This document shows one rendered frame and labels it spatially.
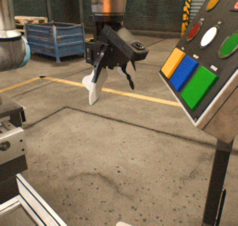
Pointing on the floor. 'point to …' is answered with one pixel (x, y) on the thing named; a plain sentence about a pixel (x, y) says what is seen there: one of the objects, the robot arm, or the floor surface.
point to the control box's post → (217, 181)
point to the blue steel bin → (56, 38)
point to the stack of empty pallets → (27, 23)
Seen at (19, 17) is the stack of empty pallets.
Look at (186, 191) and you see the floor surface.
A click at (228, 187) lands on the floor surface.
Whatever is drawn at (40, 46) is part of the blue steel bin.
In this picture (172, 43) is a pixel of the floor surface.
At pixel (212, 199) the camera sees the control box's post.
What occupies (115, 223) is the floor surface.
